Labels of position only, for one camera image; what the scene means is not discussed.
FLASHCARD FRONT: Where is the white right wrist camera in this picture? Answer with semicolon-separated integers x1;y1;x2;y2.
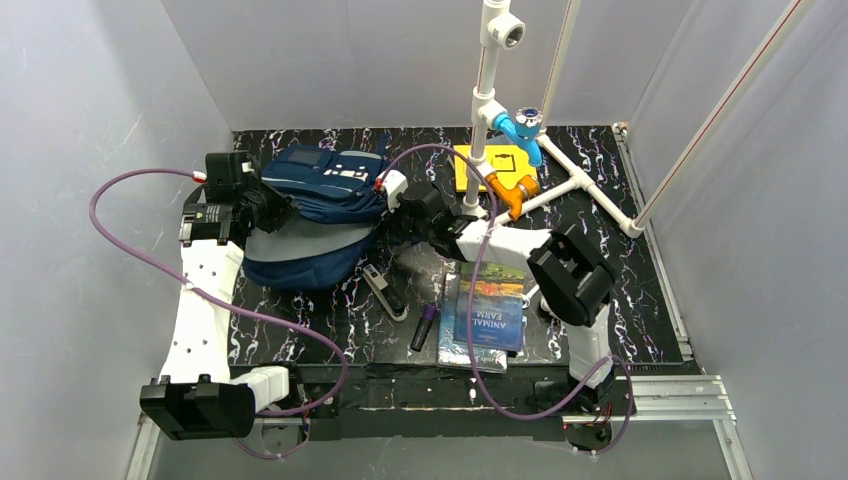
375;169;408;213

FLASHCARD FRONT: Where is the orange plastic tap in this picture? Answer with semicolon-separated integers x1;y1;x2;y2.
485;173;541;221

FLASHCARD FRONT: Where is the white PVC pipe frame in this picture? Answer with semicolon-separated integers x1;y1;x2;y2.
462;1;634;237

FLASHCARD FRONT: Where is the silver wrench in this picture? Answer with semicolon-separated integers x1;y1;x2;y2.
522;285;539;309

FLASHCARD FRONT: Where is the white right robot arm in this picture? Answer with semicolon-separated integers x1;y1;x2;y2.
378;182;617;403

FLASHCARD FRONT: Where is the Animal Farm book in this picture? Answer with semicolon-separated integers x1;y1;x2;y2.
454;262;524;352

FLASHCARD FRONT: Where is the navy blue student backpack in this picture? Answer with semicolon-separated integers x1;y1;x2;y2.
242;134;389;291

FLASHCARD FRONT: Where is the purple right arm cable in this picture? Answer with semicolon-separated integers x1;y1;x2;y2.
378;142;636;457

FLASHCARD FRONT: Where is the yellow notebook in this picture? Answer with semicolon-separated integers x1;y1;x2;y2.
454;145;538;193

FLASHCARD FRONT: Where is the blue book underneath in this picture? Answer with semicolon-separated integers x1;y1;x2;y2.
437;272;508;374

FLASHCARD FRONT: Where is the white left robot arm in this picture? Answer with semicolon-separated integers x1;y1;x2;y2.
140;151;294;441

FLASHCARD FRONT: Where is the blue plastic tap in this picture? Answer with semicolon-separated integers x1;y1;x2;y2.
492;107;544;168

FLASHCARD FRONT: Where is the thin white rear pole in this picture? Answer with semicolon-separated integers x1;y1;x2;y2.
542;0;582;125

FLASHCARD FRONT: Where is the purple black marker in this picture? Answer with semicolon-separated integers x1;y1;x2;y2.
409;303;438;352

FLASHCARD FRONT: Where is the white pole with red stripe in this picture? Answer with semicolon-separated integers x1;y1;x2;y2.
623;0;815;238

